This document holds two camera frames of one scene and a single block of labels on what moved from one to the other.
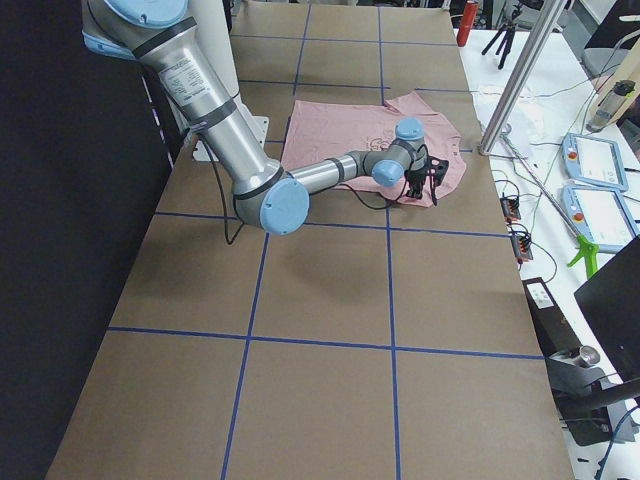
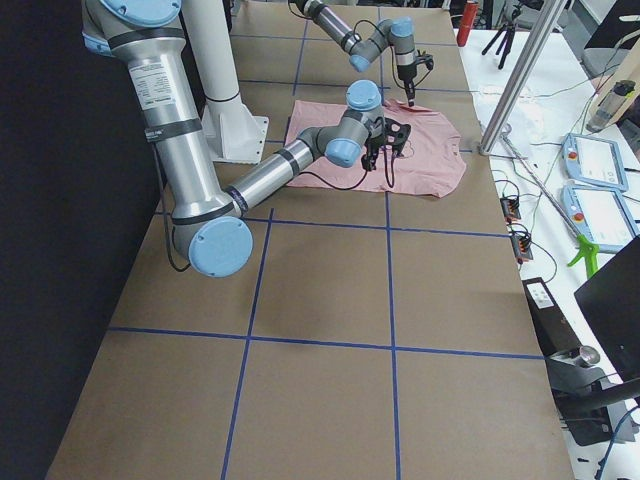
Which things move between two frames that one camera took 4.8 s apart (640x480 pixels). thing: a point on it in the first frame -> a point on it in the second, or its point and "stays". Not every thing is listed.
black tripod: [509, 30] stays
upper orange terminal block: [510, 207] stays
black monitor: [610, 301] stays
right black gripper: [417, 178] -> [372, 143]
